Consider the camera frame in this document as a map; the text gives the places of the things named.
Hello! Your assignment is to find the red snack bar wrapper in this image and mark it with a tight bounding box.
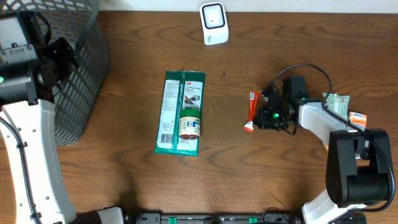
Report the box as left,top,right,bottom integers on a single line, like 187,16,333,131
244,91,259,133

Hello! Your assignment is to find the orange tissue pack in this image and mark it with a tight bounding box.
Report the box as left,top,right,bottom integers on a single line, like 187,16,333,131
348,111,367,128
322,142,329,152

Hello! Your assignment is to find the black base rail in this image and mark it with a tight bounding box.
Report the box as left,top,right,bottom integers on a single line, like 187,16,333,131
133,213,303,224

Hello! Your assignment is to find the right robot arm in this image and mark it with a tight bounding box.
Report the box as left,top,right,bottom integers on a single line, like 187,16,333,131
254,77,396,223

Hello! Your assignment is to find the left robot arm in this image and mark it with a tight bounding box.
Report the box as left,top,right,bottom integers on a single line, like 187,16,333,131
1,11,128,223

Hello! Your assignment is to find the mint green wipes packet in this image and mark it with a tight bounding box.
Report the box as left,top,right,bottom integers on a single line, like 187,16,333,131
325,93,349,120

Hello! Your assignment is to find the green lid glass jar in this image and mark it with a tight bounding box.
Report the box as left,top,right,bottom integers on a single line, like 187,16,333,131
179,109,201,140

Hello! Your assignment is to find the grey plastic mesh basket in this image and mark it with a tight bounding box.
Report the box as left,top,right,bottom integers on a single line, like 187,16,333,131
1,0,109,146

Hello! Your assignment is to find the green 3M gloves package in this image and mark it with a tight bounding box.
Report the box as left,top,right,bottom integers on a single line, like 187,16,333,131
154,70,205,156

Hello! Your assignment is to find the white barcode scanner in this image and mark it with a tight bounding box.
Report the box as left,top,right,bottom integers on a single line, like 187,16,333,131
199,2,229,45

